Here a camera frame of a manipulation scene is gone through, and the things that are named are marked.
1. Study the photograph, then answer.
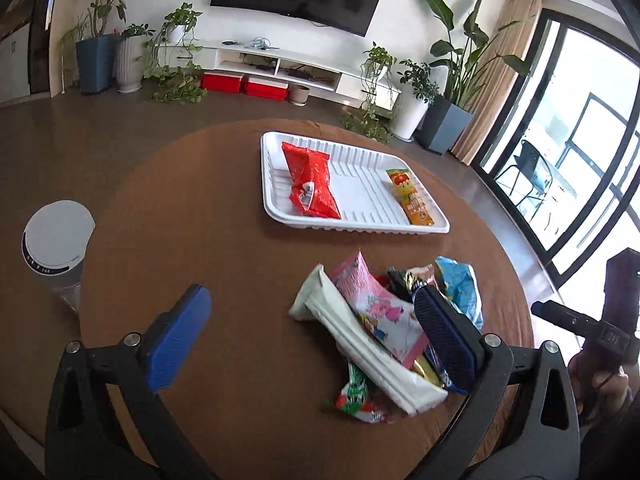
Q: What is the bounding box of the light blue snack bag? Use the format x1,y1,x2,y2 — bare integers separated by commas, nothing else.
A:
435,256,484,330

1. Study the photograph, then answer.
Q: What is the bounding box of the pink cartoon snack bag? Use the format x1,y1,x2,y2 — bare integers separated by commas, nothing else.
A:
331,252,428,368

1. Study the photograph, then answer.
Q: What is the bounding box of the black snack pack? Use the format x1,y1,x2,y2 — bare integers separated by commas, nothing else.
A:
386,264,438,302

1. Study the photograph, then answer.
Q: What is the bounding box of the green seaweed snack pack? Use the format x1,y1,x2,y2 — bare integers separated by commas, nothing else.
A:
333,361,390,425

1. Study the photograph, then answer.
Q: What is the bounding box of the orange snack bar pack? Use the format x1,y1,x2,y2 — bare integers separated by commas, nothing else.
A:
386,169,434,226

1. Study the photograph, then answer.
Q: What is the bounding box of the white snack bag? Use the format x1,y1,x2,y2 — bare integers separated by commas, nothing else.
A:
288,264,447,416

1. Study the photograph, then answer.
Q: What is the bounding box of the red snack bag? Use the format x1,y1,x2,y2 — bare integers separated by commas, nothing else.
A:
281,142,341,220

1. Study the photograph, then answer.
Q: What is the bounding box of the blue biscuit pack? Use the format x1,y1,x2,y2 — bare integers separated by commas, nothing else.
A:
423,346,468,396

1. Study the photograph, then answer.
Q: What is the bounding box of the gold wafer pack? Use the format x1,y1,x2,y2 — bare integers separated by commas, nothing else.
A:
411,354,442,387

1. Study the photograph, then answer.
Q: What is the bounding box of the right human hand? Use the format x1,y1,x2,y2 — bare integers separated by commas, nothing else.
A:
567,352,629,416

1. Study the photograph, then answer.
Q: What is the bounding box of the brown round tablecloth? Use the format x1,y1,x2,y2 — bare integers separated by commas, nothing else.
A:
80,119,534,479

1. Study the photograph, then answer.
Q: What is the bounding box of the black balcony chair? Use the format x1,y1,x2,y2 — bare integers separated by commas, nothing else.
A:
495,139,577,221

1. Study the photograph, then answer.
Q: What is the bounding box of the large leaf plant grey pot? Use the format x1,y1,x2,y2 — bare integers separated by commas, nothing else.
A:
424,0,532,123

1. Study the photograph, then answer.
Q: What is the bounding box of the white plastic tray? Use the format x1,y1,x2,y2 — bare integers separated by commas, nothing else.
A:
260,131,450,235

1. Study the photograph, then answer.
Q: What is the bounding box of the trailing pothos plant right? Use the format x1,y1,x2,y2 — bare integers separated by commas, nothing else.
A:
343,41,397,144

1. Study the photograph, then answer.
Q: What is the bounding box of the trailing pothos plant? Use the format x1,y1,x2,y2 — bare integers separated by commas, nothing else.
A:
143,2,206,104
343,41,397,144

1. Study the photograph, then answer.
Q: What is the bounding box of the plant in white tall pot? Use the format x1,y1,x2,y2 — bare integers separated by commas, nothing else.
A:
390,58,439,142

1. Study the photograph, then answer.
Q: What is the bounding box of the beige curtain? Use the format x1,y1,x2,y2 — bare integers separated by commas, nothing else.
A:
451,0,542,166

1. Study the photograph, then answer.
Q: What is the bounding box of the small brown pot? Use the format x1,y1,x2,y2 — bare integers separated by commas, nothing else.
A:
288,84,310,106

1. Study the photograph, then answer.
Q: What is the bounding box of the white tv console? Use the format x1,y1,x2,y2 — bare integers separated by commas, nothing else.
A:
164,39,403,111

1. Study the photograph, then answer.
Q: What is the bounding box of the right red storage box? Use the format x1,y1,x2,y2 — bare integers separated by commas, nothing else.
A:
243,76,288,101

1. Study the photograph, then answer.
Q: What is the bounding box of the red storage box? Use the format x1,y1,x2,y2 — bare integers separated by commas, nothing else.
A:
243,76,288,101
201,73,244,93

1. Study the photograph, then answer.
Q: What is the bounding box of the trailing pothos plant left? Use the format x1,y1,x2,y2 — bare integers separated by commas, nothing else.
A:
143,2,206,104

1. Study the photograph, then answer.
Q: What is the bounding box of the left red storage box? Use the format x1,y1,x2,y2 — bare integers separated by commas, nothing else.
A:
201,73,244,93

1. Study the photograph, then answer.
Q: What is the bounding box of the tall plant blue pot left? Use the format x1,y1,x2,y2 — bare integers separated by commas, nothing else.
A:
60,0,127,94

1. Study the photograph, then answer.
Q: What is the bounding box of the plant in white ribbed pot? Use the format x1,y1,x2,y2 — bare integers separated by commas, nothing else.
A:
115,24,155,94

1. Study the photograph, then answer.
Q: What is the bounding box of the black sliding door frame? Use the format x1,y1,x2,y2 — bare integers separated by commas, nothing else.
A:
474,9,639,289

